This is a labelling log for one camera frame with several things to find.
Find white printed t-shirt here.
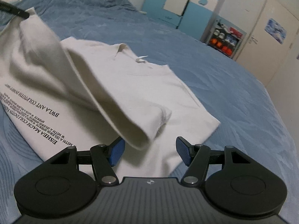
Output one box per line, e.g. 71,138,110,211
1,9,219,178

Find blue pillow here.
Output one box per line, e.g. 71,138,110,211
104,0,137,11

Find shoe rack with shoes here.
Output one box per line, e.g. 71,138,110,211
206,19,246,59

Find white door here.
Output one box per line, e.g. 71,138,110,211
237,0,298,86

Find blue poster on door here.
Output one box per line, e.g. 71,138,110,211
265,18,287,45

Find blue white wardrobe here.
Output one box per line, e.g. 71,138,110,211
142,0,225,41

